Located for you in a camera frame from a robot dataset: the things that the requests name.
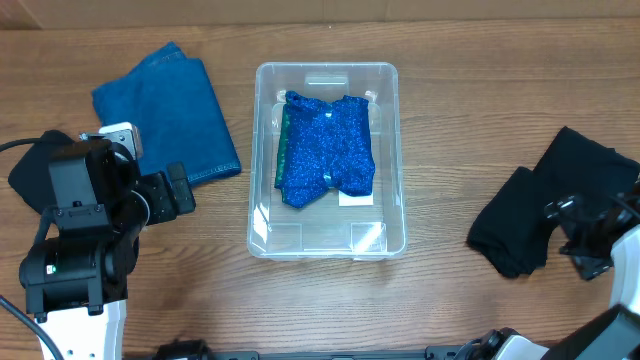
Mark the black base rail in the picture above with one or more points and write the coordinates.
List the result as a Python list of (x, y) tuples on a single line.
[(198, 350)]

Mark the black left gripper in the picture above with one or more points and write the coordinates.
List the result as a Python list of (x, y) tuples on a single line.
[(176, 185)]

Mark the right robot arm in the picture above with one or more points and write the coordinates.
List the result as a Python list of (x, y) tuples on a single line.
[(614, 334)]

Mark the black cloth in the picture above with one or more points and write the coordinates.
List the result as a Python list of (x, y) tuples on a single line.
[(576, 165), (30, 177), (512, 231)]

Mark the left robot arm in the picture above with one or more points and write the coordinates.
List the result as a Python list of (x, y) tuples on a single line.
[(75, 273)]

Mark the blue green sequin garment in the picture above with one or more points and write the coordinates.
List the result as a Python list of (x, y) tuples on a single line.
[(324, 146)]

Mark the clear plastic storage bin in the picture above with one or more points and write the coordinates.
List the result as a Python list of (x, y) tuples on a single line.
[(324, 229)]

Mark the folded blue denim cloth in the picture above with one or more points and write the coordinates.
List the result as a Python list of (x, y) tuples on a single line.
[(169, 98)]

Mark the white label in bin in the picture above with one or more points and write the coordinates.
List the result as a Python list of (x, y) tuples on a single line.
[(347, 200)]

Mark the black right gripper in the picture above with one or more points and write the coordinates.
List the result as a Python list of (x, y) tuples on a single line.
[(588, 266)]

